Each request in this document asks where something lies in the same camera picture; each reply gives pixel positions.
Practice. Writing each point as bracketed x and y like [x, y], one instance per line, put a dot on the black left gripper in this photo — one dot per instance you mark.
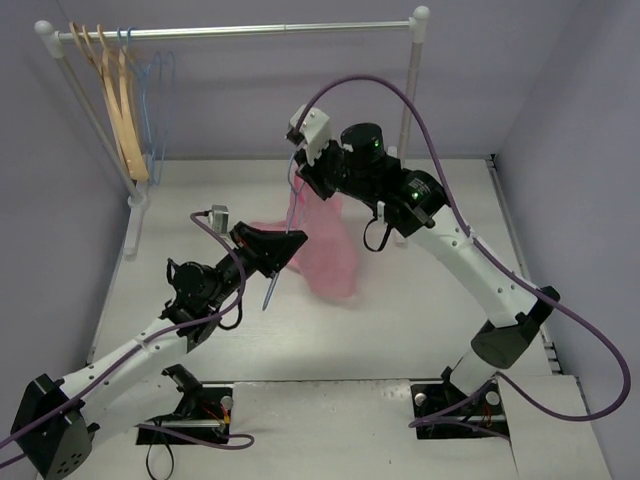
[257, 253]

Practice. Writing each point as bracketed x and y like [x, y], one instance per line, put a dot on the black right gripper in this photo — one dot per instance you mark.
[314, 176]

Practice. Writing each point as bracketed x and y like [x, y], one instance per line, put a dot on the blue wire hanger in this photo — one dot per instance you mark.
[156, 82]
[129, 111]
[294, 193]

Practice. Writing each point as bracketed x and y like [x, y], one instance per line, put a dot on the pink t shirt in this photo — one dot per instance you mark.
[328, 261]

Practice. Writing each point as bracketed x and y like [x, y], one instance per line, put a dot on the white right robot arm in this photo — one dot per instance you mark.
[414, 203]

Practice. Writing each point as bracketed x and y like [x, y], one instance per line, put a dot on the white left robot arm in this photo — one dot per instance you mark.
[60, 422]

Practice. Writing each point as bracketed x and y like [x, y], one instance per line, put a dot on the wooden hanger middle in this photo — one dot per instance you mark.
[122, 110]

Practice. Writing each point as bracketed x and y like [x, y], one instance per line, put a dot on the wooden hanger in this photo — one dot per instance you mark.
[122, 110]
[130, 115]
[112, 110]

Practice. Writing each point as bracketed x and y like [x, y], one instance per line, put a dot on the wooden hanger right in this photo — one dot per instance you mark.
[130, 115]

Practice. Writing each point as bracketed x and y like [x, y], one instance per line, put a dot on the wooden hanger left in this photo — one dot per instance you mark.
[112, 110]

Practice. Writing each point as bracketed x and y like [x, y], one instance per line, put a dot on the white metal clothes rack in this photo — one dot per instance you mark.
[233, 95]

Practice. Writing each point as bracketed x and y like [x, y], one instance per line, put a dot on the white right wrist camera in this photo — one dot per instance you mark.
[311, 132]

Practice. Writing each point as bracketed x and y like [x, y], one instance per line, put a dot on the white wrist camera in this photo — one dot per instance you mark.
[218, 218]
[311, 132]

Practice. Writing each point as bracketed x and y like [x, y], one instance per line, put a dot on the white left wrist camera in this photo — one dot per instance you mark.
[218, 218]

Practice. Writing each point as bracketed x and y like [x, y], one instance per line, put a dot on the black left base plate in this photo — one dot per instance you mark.
[204, 416]

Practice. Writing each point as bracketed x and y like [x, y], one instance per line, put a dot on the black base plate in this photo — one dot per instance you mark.
[204, 416]
[481, 417]

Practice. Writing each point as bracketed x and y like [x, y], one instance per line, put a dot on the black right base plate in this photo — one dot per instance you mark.
[481, 417]

